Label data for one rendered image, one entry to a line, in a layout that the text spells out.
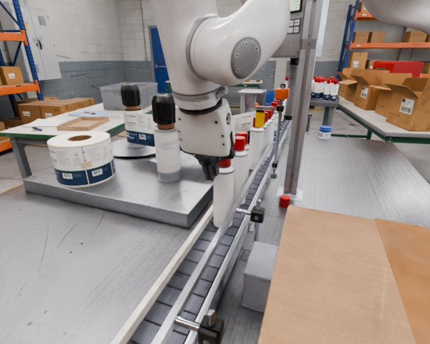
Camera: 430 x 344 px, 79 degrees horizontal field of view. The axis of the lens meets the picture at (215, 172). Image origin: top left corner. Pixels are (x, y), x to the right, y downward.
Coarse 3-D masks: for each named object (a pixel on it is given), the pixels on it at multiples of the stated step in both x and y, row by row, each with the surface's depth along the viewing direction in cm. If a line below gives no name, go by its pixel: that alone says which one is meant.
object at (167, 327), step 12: (264, 156) 93; (252, 180) 76; (240, 192) 68; (240, 204) 65; (228, 216) 58; (216, 240) 51; (204, 264) 45; (192, 276) 42; (192, 288) 41; (180, 300) 38; (180, 312) 37; (168, 324) 35; (156, 336) 33; (168, 336) 34
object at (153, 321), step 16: (256, 176) 98; (240, 208) 77; (208, 224) 70; (240, 224) 70; (208, 240) 63; (224, 240) 63; (192, 256) 58; (224, 256) 58; (176, 272) 54; (192, 272) 54; (208, 272) 54; (176, 288) 50; (208, 288) 50; (160, 304) 47; (192, 304) 47; (144, 320) 44; (160, 320) 44; (144, 336) 42; (176, 336) 42
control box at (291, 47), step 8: (304, 0) 71; (328, 0) 75; (304, 8) 71; (296, 16) 74; (320, 32) 77; (288, 40) 78; (296, 40) 75; (320, 40) 78; (280, 48) 81; (288, 48) 78; (296, 48) 76; (320, 48) 79; (272, 56) 84; (280, 56) 82; (288, 56) 80; (296, 56) 77; (320, 56) 80
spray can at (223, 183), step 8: (224, 160) 61; (224, 168) 61; (232, 168) 62; (216, 176) 62; (224, 176) 61; (232, 176) 62; (216, 184) 63; (224, 184) 62; (232, 184) 63; (216, 192) 64; (224, 192) 63; (232, 192) 64; (216, 200) 64; (224, 200) 64; (232, 200) 65; (216, 208) 65; (224, 208) 65; (216, 216) 66; (224, 216) 66; (216, 224) 67; (232, 224) 69
